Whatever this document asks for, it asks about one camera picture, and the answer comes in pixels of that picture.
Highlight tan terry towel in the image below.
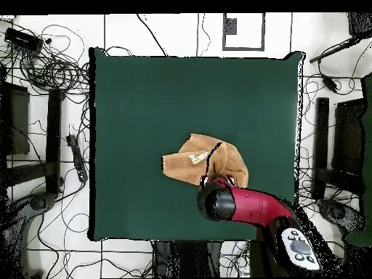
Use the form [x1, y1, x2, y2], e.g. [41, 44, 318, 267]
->
[161, 132, 250, 188]

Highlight dark flat panel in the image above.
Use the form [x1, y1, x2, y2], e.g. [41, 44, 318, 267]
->
[0, 82, 31, 156]
[331, 97, 366, 175]

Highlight black stand bar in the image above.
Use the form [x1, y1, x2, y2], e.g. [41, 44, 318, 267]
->
[312, 97, 331, 201]
[45, 88, 66, 195]

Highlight dark green table cloth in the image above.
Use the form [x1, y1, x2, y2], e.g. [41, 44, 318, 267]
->
[88, 46, 305, 243]

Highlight black stand crossbar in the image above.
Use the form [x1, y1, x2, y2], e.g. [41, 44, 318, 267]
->
[315, 167, 364, 195]
[5, 161, 56, 187]

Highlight black floor equipment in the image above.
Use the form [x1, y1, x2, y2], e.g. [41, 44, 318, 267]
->
[28, 192, 57, 212]
[318, 198, 365, 233]

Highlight black power strip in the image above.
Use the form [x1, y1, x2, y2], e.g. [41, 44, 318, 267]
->
[65, 134, 89, 183]

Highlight black power adapter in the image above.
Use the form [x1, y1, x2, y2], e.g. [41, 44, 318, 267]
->
[321, 73, 339, 94]

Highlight dark green fabric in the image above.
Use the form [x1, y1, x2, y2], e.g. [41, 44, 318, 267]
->
[345, 72, 372, 247]

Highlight black rod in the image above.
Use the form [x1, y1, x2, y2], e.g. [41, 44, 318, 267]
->
[309, 36, 361, 64]

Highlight black electronics box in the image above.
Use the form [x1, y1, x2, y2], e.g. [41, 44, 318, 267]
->
[4, 27, 44, 53]

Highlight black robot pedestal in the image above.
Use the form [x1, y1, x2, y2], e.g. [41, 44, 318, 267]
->
[152, 240, 223, 278]

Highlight grey rectangular frame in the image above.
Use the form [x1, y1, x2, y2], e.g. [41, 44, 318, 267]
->
[222, 12, 266, 52]

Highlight long black cable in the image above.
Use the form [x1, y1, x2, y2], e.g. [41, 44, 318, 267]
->
[136, 12, 168, 57]

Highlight tangled black cables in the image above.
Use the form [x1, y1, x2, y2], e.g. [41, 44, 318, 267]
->
[17, 24, 91, 94]

